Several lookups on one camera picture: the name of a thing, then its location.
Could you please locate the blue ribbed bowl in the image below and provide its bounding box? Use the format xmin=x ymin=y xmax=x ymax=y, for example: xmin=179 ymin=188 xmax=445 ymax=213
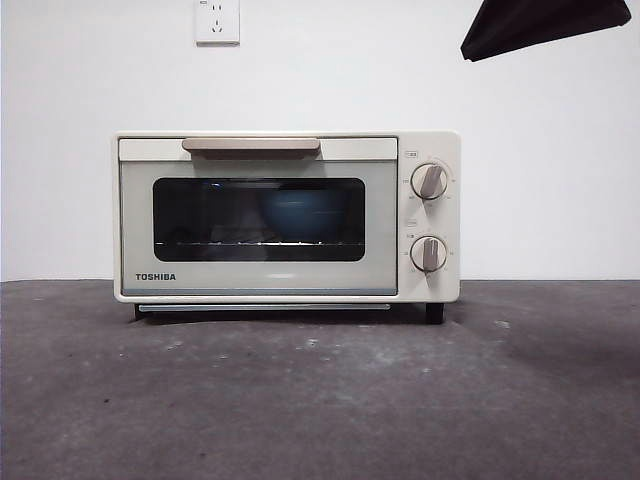
xmin=256 ymin=186 xmax=347 ymax=239

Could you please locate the oven door with beige handle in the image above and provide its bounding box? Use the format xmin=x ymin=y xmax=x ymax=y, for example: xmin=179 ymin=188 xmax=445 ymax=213
xmin=117 ymin=136 xmax=400 ymax=297

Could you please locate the cream oven knob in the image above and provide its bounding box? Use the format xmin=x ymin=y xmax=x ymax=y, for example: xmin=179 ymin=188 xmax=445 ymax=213
xmin=409 ymin=234 xmax=449 ymax=274
xmin=409 ymin=162 xmax=450 ymax=202

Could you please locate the cream Toshiba toaster oven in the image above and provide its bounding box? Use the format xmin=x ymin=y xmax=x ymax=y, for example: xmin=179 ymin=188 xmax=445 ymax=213
xmin=113 ymin=130 xmax=463 ymax=325

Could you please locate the white wall socket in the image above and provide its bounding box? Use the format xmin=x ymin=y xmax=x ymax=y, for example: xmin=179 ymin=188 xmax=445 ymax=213
xmin=195 ymin=0 xmax=242 ymax=48

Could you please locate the metal wire oven rack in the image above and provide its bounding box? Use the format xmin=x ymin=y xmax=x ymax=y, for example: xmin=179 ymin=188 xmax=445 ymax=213
xmin=153 ymin=239 xmax=366 ymax=249

